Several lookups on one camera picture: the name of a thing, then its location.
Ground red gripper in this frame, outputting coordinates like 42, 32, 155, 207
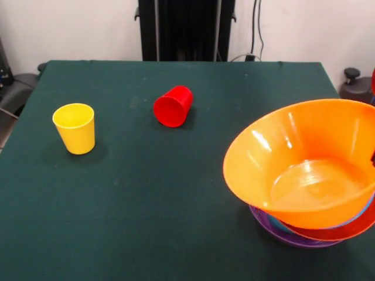
370, 66, 375, 168

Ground shallow red-orange bowl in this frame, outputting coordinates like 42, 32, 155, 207
278, 213, 375, 242

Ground large orange bowl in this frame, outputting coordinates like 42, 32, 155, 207
222, 98, 375, 230

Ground large blue bowl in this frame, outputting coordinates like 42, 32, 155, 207
268, 191, 375, 234

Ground red cup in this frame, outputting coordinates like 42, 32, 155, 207
153, 85, 195, 128

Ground yellow cup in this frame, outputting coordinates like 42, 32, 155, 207
52, 102, 96, 155

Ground black base with knob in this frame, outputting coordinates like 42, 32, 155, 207
339, 67, 374, 104

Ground shallow purple bowl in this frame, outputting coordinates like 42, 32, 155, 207
248, 204, 346, 249

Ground dark green tablecloth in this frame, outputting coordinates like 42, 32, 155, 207
0, 60, 375, 281

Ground black chair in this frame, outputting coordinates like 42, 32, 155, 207
0, 73, 39, 118

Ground black hanging cable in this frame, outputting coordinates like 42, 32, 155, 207
251, 0, 266, 59

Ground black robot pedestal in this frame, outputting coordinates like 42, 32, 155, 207
134, 0, 237, 62

